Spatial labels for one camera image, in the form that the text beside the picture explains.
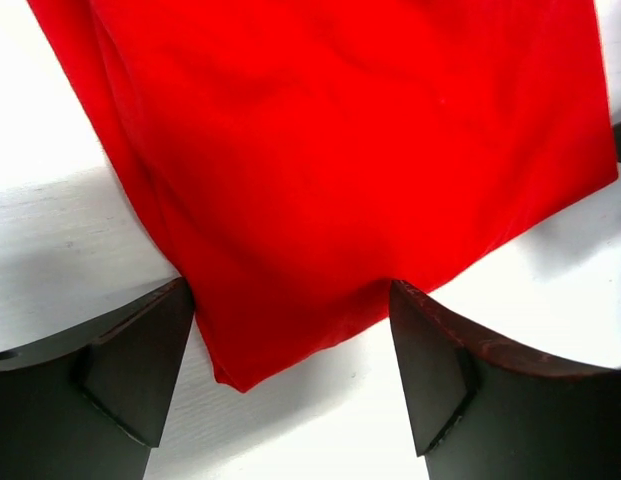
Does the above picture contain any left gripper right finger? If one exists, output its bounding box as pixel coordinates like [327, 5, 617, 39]
[389, 281, 621, 480]

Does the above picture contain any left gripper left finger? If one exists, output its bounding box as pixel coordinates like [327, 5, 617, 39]
[0, 278, 194, 479]

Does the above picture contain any red t shirt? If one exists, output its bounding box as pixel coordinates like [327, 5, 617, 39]
[30, 1, 618, 392]

